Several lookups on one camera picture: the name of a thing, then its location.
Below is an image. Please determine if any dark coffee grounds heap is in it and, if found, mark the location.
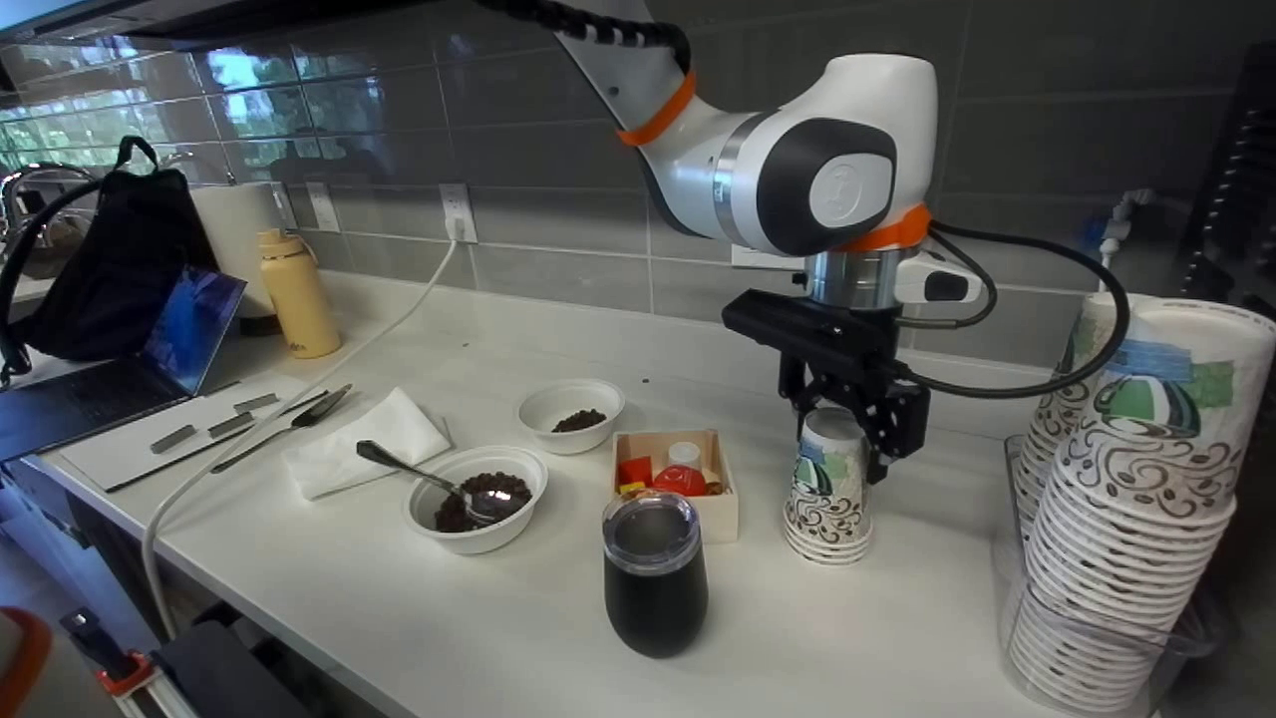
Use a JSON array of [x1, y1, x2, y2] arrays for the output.
[[432, 467, 533, 536]]

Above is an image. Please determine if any black backpack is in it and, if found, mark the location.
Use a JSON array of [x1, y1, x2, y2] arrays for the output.
[[0, 131, 223, 393]]

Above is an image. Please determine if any yellow squeeze bottle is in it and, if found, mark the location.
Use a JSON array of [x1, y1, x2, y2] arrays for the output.
[[256, 224, 347, 358]]

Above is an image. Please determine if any short patterned paper cup stack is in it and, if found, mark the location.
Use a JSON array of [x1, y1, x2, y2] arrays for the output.
[[776, 401, 878, 571]]

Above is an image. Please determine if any metal spoon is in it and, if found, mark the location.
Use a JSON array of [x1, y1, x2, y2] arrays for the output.
[[352, 434, 519, 528]]

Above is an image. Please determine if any white paper napkin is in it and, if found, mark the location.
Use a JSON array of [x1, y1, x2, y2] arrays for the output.
[[278, 384, 460, 506]]

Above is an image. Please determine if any black metal rack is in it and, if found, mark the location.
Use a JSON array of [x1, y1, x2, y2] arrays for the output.
[[1171, 35, 1276, 314]]

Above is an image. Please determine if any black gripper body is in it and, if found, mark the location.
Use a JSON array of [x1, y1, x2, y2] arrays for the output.
[[718, 286, 916, 393]]

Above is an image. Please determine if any black insulated tumbler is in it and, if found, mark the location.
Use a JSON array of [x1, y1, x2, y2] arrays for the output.
[[598, 490, 711, 663]]

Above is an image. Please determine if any red pod white logo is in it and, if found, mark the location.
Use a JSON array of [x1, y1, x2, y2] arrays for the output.
[[651, 458, 728, 501]]

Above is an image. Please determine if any tall patterned paper cup stack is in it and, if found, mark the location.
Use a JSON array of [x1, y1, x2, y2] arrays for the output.
[[1006, 292, 1276, 718], [1006, 364, 1107, 536]]

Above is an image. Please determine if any coffee beans heap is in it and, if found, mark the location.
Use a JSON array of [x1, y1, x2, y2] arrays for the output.
[[551, 406, 611, 441]]

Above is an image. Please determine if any white spray bottle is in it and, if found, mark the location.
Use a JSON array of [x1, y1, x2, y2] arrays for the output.
[[1092, 183, 1161, 276]]

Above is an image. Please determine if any white bowl with coffee beans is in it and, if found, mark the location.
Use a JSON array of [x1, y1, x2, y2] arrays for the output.
[[516, 376, 624, 458]]

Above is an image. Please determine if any dark table knife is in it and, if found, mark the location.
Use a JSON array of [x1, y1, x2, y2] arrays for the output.
[[208, 381, 357, 479]]

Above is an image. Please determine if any white power cable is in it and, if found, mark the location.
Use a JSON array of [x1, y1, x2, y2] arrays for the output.
[[134, 231, 472, 643]]

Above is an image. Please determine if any laptop with blue screen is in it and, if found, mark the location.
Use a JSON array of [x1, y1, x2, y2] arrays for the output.
[[0, 263, 251, 473]]

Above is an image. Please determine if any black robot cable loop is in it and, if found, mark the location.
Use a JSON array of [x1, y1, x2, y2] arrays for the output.
[[914, 217, 1138, 402]]

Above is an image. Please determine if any white bowl with spoon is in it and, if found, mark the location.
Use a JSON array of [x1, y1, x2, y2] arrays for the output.
[[405, 443, 551, 558]]

